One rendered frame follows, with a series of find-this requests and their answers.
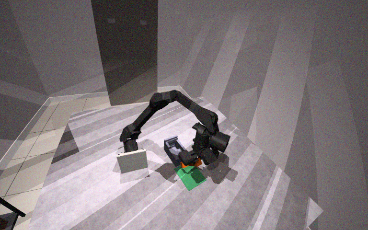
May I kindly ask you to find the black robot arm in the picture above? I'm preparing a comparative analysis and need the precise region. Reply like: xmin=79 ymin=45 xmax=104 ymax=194
xmin=120 ymin=90 xmax=230 ymax=165

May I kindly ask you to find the orange l-shaped block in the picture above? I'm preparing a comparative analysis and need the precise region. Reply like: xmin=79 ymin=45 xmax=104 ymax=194
xmin=180 ymin=158 xmax=202 ymax=168

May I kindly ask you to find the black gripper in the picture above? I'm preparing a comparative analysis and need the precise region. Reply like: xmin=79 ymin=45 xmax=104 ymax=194
xmin=178 ymin=138 xmax=210 ymax=166

